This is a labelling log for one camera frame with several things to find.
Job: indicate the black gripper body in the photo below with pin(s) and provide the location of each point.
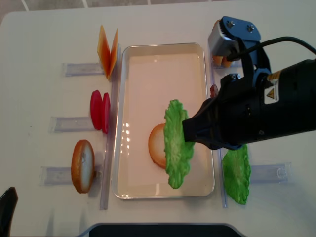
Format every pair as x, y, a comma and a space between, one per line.
230, 119

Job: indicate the right cheese slice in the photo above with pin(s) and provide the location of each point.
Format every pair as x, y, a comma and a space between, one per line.
113, 54

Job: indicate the clear acrylic rack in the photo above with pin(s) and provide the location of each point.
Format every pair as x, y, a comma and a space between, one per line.
280, 173
54, 176

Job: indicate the orange bread slice far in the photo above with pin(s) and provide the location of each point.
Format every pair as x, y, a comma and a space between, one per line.
217, 60

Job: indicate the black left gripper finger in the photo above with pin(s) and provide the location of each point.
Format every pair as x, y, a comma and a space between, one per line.
201, 122

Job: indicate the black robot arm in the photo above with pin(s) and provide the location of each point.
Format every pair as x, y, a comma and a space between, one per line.
276, 105

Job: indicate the orange bread slice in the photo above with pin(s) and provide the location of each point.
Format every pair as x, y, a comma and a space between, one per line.
217, 60
226, 63

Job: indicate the white rectangular tray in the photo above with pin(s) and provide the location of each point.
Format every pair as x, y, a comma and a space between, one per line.
151, 76

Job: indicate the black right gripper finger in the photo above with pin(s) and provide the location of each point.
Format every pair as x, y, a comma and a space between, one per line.
204, 137

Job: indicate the brown meat patty front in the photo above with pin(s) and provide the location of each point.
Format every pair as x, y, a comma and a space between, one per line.
213, 91

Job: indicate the cheese slice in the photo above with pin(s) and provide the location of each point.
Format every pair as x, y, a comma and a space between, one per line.
103, 52
113, 54

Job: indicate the red tomato slice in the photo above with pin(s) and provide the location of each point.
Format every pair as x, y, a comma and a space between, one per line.
106, 107
95, 109

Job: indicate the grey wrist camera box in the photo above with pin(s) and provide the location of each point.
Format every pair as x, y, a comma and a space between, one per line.
220, 44

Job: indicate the upright bread slice left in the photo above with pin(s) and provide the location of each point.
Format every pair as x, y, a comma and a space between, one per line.
82, 167

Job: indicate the clear acrylic rack left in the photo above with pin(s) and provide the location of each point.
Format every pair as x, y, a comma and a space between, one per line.
54, 176

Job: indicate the green lettuce leaf in rack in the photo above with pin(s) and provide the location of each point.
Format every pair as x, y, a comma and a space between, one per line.
237, 171

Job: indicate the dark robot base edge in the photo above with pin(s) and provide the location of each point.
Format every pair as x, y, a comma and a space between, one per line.
163, 230

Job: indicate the left cheese slice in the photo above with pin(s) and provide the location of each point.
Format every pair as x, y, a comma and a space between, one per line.
103, 52

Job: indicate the clear acrylic rack right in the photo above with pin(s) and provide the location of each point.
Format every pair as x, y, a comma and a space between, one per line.
280, 173

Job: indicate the green lettuce leaf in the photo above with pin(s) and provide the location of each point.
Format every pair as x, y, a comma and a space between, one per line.
237, 171
178, 152

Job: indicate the bread slice on tray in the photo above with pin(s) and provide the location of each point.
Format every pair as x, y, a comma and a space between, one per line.
156, 146

